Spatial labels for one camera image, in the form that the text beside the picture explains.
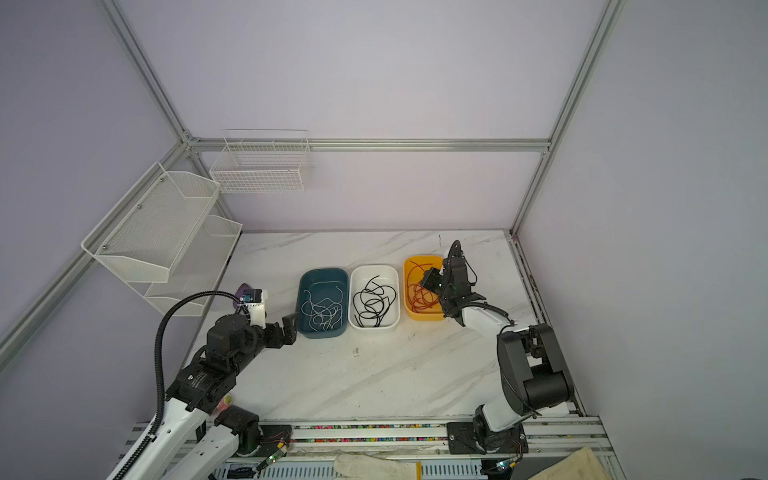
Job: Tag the white wire basket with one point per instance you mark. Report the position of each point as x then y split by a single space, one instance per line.
257 161

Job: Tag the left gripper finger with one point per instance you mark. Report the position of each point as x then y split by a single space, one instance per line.
273 341
289 323

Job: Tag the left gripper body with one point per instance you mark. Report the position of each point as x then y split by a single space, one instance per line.
272 329

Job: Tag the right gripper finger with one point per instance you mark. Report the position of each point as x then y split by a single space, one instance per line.
455 261
432 281

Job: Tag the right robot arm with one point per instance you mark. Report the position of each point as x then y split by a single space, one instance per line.
533 372

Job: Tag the teal plastic bin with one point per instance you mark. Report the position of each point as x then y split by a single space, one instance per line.
322 303

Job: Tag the yellow plastic bin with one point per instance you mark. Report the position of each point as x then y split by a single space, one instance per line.
420 304

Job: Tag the white mesh two-tier shelf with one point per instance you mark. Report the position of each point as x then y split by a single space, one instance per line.
164 239

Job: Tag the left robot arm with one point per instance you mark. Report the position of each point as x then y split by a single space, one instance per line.
188 437

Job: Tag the white plastic bin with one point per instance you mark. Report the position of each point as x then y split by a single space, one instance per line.
374 301

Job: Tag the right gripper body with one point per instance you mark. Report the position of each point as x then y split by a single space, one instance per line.
447 292

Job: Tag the purple pink spatula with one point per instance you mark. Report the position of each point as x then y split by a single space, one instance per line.
243 289

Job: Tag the beige cloth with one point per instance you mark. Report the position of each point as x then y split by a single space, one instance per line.
580 465

